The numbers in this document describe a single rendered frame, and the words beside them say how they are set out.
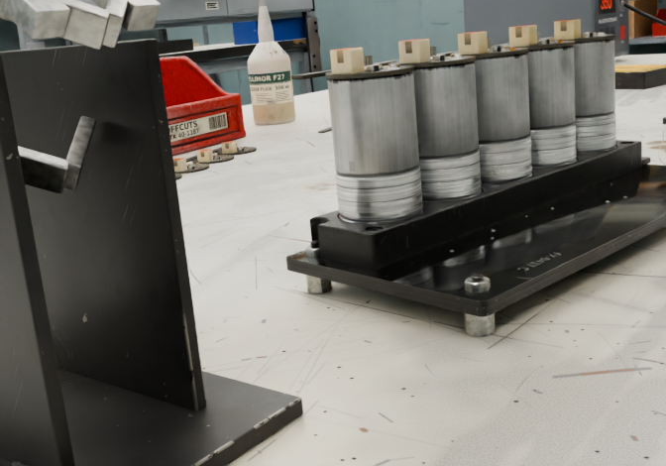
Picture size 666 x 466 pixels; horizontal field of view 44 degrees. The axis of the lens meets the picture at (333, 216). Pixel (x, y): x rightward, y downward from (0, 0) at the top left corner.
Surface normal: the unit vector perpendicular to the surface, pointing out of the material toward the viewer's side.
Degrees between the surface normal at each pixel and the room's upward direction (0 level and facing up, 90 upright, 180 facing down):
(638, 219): 0
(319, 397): 0
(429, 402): 0
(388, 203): 90
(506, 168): 90
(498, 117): 90
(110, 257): 90
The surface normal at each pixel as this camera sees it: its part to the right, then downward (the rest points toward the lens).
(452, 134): 0.19, 0.21
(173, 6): 0.76, 0.09
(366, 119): -0.24, 0.25
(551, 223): -0.09, -0.97
